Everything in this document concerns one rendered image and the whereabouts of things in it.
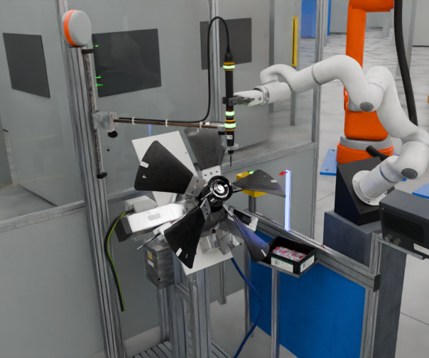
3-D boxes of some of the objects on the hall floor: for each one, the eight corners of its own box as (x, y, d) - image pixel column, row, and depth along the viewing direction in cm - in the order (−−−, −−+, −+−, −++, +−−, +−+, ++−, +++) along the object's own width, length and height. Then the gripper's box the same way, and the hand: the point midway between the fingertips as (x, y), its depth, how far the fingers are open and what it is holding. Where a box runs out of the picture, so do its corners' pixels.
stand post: (172, 370, 283) (158, 182, 243) (185, 364, 287) (174, 177, 247) (176, 374, 279) (163, 184, 239) (189, 368, 284) (178, 180, 244)
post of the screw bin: (270, 391, 265) (271, 259, 237) (273, 388, 268) (275, 256, 240) (275, 393, 263) (276, 261, 235) (278, 390, 266) (280, 258, 238)
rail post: (244, 335, 310) (243, 221, 283) (249, 332, 312) (248, 220, 285) (248, 339, 307) (248, 224, 279) (253, 336, 309) (253, 222, 282)
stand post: (194, 394, 265) (185, 242, 233) (208, 387, 270) (201, 237, 238) (199, 400, 261) (190, 246, 230) (213, 392, 266) (207, 241, 235)
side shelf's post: (161, 347, 302) (150, 224, 273) (167, 344, 304) (157, 221, 275) (164, 351, 298) (154, 226, 270) (170, 348, 301) (160, 224, 272)
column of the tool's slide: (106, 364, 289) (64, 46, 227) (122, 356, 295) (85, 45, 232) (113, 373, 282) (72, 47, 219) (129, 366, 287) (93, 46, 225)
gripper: (247, 84, 224) (214, 89, 214) (271, 89, 211) (238, 95, 201) (247, 101, 226) (214, 106, 217) (271, 106, 213) (238, 113, 204)
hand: (229, 100), depth 210 cm, fingers closed on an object, 4 cm apart
